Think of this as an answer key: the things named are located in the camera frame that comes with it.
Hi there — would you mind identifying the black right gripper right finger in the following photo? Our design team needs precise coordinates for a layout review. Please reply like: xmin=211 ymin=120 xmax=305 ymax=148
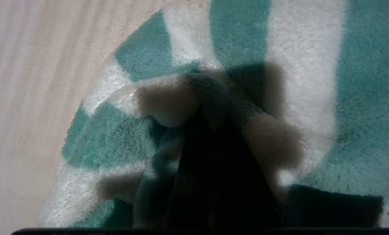
xmin=214 ymin=117 xmax=283 ymax=228

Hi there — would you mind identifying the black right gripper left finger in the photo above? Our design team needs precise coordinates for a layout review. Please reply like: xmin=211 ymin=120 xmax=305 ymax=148
xmin=167 ymin=109 xmax=218 ymax=228

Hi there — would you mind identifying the teal white striped towel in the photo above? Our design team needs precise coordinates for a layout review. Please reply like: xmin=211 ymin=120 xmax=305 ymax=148
xmin=39 ymin=0 xmax=389 ymax=228

